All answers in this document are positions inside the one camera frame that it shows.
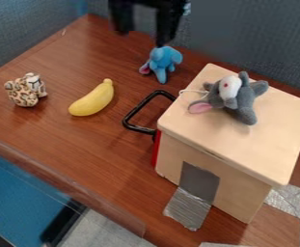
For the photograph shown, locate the yellow banana plush toy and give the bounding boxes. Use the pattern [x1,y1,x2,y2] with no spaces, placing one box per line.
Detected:
[67,78,115,117]

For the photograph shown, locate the cabinet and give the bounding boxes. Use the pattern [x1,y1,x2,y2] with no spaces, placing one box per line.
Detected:
[154,63,300,225]

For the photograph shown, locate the grey elephant plush toy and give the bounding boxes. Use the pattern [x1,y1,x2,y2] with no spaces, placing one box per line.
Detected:
[186,70,271,126]

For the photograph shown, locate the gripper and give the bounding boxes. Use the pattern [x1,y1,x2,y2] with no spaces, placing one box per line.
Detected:
[106,0,191,48]

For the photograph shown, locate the grey tape strip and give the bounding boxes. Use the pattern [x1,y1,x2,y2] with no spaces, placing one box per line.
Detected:
[262,172,300,224]
[162,160,222,233]

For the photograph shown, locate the spotted tiger plush toy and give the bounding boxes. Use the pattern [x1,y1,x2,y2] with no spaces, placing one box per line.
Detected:
[2,72,49,108]

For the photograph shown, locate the blue elephant plush toy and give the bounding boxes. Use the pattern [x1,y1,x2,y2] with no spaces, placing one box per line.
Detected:
[137,45,185,85]

